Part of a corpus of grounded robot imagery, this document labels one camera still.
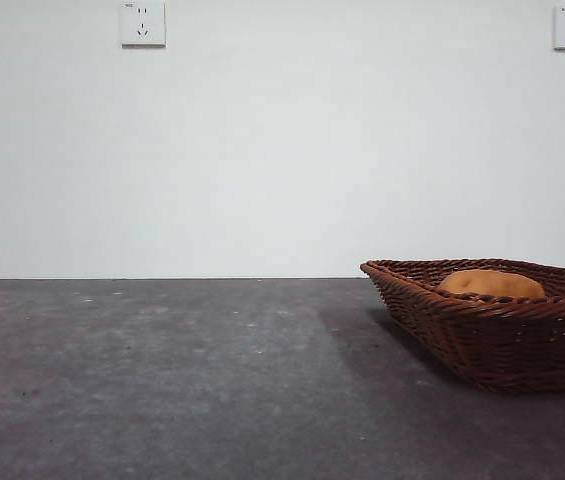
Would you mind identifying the brown potato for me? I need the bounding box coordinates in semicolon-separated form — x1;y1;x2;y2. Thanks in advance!
436;268;547;301

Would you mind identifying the brown wicker basket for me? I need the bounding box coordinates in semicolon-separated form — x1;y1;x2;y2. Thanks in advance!
360;257;565;395

